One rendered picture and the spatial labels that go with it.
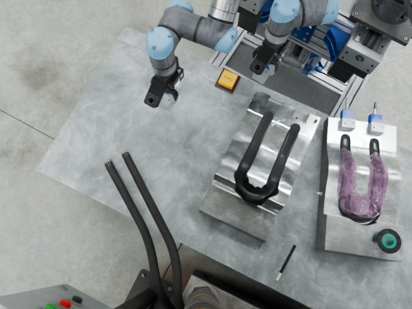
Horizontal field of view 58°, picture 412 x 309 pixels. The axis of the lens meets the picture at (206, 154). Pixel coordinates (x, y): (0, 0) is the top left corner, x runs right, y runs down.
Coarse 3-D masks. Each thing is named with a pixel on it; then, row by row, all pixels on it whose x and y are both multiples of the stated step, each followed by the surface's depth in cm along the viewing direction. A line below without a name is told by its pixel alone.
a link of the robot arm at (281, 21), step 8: (280, 0) 102; (288, 0) 102; (296, 0) 102; (272, 8) 104; (280, 8) 102; (288, 8) 102; (296, 8) 102; (272, 16) 105; (280, 16) 103; (288, 16) 102; (296, 16) 104; (272, 24) 108; (280, 24) 106; (288, 24) 106; (296, 24) 106; (272, 32) 111; (280, 32) 109; (288, 32) 111
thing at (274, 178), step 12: (264, 120) 138; (264, 132) 136; (288, 132) 136; (252, 144) 135; (288, 144) 136; (252, 156) 132; (288, 156) 134; (240, 168) 130; (276, 168) 131; (240, 180) 131; (276, 180) 128; (240, 192) 131; (252, 192) 131; (264, 192) 130; (276, 192) 124
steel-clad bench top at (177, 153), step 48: (144, 48) 154; (96, 96) 148; (144, 96) 149; (192, 96) 149; (240, 96) 149; (96, 144) 143; (144, 144) 143; (192, 144) 143; (96, 192) 138; (192, 192) 138; (192, 240) 134; (240, 240) 134; (288, 240) 134; (288, 288) 130; (336, 288) 130; (384, 288) 130
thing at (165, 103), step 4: (164, 96) 132; (168, 96) 132; (164, 100) 131; (168, 100) 131; (160, 104) 134; (164, 104) 131; (168, 104) 131; (172, 104) 134; (164, 108) 135; (168, 108) 132
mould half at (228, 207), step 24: (264, 96) 139; (288, 120) 137; (312, 120) 137; (240, 144) 134; (264, 144) 135; (264, 168) 129; (288, 168) 132; (216, 192) 132; (288, 192) 125; (216, 216) 130; (240, 216) 130; (264, 216) 130; (264, 240) 128
